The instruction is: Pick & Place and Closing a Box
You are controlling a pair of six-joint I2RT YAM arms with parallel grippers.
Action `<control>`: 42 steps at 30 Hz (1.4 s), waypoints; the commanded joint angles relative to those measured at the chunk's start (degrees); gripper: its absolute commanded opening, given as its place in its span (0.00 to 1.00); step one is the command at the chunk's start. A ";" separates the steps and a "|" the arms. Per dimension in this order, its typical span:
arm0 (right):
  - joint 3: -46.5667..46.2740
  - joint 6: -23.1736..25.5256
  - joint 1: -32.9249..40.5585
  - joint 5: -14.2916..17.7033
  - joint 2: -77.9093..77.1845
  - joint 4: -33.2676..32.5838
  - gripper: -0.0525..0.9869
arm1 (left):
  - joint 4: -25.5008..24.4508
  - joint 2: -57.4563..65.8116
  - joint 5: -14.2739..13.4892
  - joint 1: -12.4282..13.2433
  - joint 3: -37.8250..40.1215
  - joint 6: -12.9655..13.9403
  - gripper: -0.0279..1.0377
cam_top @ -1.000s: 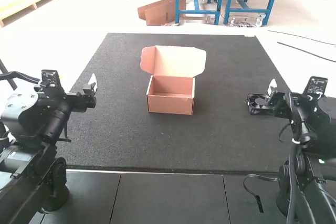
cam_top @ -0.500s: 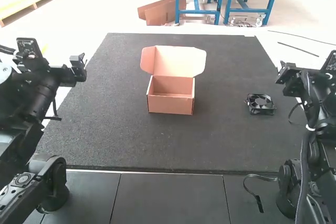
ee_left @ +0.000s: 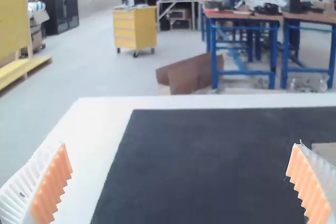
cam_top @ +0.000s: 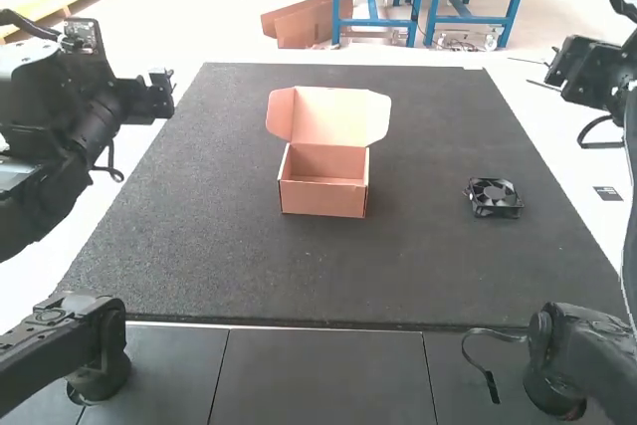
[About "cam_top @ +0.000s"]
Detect dark base panel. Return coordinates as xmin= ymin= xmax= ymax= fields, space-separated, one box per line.
xmin=208 ymin=327 xmax=440 ymax=425
xmin=0 ymin=322 xmax=231 ymax=425
xmin=422 ymin=329 xmax=637 ymax=425

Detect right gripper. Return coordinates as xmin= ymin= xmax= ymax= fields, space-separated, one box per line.
xmin=543 ymin=34 xmax=624 ymax=113

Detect black mat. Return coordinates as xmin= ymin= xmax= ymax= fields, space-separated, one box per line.
xmin=52 ymin=62 xmax=631 ymax=332

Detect black cable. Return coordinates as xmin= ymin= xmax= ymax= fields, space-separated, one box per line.
xmin=575 ymin=114 xmax=627 ymax=150
xmin=460 ymin=326 xmax=530 ymax=405
xmin=92 ymin=139 xmax=125 ymax=183

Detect flat cardboard sheets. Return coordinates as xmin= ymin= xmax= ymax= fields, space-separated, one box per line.
xmin=259 ymin=0 xmax=355 ymax=50

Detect small black card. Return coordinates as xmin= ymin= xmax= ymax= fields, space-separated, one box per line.
xmin=593 ymin=185 xmax=625 ymax=203

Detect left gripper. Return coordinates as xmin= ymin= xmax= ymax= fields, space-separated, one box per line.
xmin=114 ymin=67 xmax=177 ymax=124

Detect black square fan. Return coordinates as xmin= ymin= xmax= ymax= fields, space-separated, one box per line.
xmin=465 ymin=175 xmax=526 ymax=220

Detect cardboard box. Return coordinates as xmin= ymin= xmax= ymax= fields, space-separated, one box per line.
xmin=266 ymin=86 xmax=393 ymax=220

